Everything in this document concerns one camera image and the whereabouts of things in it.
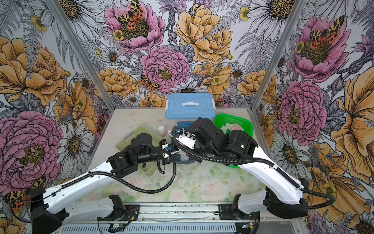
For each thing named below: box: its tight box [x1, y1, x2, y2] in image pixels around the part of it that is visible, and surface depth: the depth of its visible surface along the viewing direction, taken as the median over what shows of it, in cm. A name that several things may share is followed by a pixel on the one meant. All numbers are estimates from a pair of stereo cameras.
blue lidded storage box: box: [165, 92, 217, 129], surface depth 101 cm
